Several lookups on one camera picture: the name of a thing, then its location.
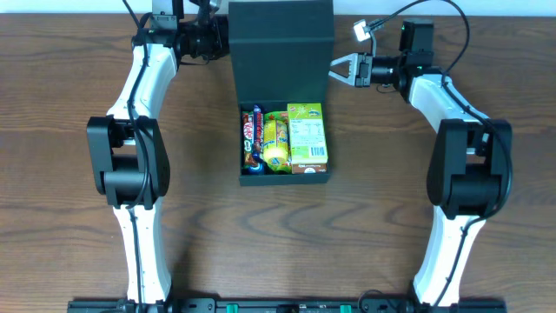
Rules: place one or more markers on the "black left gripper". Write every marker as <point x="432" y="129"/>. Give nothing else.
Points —
<point x="219" y="37"/>

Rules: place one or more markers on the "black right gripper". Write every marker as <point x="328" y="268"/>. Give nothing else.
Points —
<point x="363" y="70"/>

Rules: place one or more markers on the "black gift box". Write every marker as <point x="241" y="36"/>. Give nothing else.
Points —
<point x="281" y="53"/>

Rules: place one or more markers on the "green yellow snack box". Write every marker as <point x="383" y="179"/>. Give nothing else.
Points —
<point x="307" y="137"/>

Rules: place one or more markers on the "Dairy Milk chocolate bar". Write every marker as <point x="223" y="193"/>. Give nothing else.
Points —
<point x="258" y="133"/>

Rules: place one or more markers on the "yellow Mentos bottle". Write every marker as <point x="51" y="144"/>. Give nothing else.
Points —
<point x="275" y="142"/>

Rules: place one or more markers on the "brown Pocky box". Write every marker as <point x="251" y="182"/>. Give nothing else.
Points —
<point x="309" y="168"/>

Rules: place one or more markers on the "colourful gummy candy bag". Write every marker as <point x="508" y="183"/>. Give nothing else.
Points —
<point x="282" y="116"/>

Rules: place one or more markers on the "KitKat Milo bar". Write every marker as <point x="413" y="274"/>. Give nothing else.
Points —
<point x="248" y="132"/>

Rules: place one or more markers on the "blue Oreo pack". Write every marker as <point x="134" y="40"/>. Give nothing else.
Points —
<point x="257" y="169"/>

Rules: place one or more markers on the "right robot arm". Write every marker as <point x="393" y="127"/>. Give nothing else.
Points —
<point x="470" y="173"/>

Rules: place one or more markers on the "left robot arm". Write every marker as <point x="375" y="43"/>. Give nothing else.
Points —
<point x="129" y="160"/>

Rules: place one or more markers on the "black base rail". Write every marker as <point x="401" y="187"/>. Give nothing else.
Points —
<point x="210" y="305"/>

